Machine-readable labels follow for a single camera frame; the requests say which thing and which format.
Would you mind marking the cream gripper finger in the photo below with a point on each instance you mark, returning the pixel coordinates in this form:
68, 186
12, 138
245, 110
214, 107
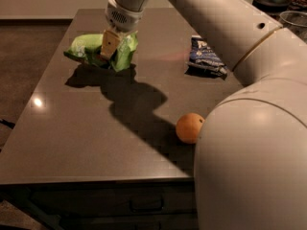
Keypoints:
111, 40

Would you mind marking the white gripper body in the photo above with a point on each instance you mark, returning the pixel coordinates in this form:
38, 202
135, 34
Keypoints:
124, 17

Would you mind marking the green rice chip bag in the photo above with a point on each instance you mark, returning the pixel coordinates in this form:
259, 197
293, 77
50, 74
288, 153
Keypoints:
87, 48

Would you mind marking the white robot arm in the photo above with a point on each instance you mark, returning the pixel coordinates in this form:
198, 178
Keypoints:
250, 164

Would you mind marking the blue chip bag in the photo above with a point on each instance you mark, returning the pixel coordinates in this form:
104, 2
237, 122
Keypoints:
203, 57

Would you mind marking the orange fruit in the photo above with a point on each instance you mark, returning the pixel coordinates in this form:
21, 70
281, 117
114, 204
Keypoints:
188, 127

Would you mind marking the glass jar with black lid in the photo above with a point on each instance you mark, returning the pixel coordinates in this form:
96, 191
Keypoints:
271, 7

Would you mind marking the clear glass bowl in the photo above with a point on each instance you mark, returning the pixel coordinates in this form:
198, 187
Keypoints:
296, 22

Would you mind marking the dark cabinet drawer with handle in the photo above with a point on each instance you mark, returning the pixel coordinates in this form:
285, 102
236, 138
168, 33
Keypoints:
118, 200

